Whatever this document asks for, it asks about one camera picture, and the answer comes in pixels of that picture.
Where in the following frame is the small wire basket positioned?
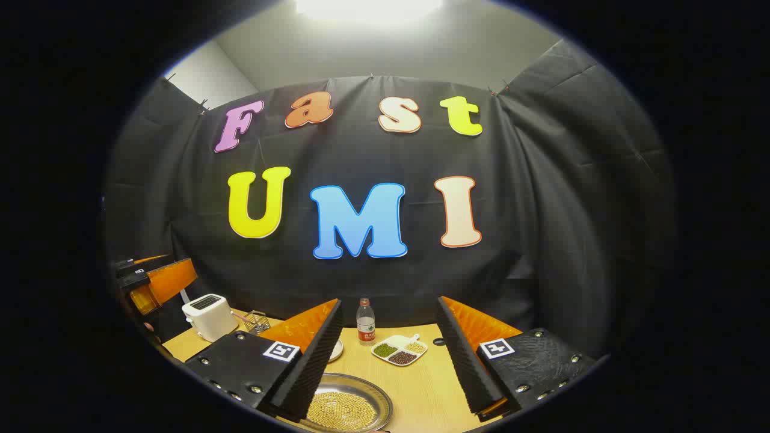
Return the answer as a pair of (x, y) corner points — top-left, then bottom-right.
(243, 310), (272, 336)

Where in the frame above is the white toaster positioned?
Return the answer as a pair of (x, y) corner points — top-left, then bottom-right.
(182, 293), (240, 343)

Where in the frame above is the ceiling light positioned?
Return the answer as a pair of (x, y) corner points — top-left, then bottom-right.
(295, 0), (444, 23)

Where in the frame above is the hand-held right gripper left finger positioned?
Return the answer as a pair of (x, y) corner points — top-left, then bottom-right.
(185, 298), (345, 423)

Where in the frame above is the steel pot with black handle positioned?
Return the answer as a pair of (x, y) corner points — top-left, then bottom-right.
(300, 373), (394, 433)

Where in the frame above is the white divided dish of beans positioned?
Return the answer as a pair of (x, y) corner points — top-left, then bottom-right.
(371, 334), (429, 367)

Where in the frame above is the clear water bottle red label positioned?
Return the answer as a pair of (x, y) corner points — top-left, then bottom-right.
(356, 298), (377, 347)

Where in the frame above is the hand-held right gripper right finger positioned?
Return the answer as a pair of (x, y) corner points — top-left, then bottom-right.
(434, 295), (596, 422)

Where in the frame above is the pile of yellow soybeans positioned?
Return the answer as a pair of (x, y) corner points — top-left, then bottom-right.
(306, 391), (377, 432)

